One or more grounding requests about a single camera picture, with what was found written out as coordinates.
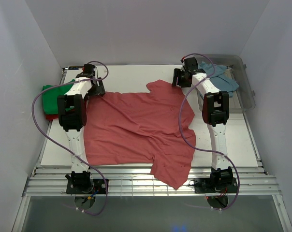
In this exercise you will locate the folded red t shirt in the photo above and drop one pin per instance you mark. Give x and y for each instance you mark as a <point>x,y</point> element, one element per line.
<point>51,117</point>

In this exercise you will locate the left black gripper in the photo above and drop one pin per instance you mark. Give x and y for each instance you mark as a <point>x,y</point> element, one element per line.
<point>99,90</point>

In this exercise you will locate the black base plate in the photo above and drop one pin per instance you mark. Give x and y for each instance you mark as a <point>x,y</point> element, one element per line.
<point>205,185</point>
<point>97,186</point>

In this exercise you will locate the blue label sticker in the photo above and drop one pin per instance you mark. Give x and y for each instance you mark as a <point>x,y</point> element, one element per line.
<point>75,68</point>

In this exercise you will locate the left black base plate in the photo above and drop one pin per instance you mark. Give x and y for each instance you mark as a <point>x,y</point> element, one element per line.
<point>97,186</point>

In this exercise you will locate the blue t shirt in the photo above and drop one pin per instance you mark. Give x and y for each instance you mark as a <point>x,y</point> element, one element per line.
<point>218,77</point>

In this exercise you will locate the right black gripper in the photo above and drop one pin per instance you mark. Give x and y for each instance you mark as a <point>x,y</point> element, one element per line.
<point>177,74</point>

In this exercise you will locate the folded green t shirt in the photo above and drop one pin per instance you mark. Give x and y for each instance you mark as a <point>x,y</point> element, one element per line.
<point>49,98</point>

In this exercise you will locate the salmon pink t shirt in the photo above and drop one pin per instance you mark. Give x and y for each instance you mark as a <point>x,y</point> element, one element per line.
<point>152,127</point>

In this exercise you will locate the aluminium table frame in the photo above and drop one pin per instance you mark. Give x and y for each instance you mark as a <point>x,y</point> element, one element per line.
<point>137,201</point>

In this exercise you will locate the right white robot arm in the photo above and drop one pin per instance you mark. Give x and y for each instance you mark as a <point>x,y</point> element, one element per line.
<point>215,114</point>

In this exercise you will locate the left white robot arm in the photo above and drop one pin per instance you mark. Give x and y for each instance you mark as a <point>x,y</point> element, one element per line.
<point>73,118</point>

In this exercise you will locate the clear plastic bin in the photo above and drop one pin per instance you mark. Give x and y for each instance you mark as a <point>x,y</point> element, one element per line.
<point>242,99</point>

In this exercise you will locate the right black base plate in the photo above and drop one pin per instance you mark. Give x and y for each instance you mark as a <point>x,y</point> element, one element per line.
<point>205,185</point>

